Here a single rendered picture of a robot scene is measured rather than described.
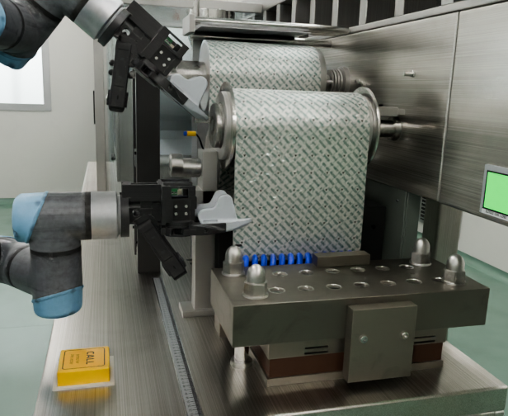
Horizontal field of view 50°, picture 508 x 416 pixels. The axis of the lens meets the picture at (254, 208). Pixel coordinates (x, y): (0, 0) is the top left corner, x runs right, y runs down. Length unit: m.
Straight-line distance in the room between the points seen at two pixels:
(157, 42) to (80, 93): 5.53
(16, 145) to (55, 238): 5.68
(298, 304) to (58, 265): 0.36
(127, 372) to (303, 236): 0.36
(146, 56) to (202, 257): 0.36
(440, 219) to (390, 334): 0.47
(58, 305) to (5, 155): 5.70
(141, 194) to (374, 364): 0.43
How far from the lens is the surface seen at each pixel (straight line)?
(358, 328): 0.79
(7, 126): 6.52
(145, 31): 0.93
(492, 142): 0.84
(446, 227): 1.25
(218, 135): 0.91
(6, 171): 6.58
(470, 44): 0.90
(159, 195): 0.86
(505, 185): 0.80
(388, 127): 1.03
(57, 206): 0.85
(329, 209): 0.95
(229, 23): 1.19
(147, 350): 0.91
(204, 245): 0.99
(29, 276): 0.91
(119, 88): 0.92
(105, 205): 0.85
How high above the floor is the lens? 1.31
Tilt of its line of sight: 12 degrees down
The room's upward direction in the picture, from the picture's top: 2 degrees clockwise
